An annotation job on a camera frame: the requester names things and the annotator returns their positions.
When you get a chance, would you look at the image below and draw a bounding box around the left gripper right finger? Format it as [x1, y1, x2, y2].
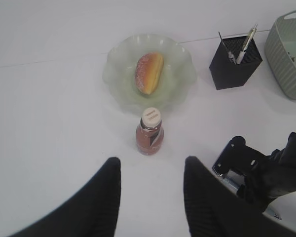
[184, 156, 296, 237]

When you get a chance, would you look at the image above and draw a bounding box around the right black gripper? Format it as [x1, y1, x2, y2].
[237, 132, 296, 212]

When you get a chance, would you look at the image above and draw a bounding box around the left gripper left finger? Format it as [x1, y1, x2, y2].
[14, 157, 121, 237]

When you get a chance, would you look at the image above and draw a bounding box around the brown coffee bottle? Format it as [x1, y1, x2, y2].
[136, 107, 164, 156]

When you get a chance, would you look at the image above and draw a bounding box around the beige and white pen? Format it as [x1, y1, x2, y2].
[236, 24, 258, 64]

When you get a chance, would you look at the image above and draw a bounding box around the orange bread roll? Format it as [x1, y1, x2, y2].
[135, 52, 164, 95]

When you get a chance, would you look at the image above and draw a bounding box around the black mesh pen holder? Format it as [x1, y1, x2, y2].
[209, 36, 262, 90]

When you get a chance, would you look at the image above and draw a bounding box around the grey-green plastic basket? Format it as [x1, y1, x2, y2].
[264, 10, 296, 100]

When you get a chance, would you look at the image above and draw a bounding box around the green wavy glass plate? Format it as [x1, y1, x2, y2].
[102, 34, 197, 115]

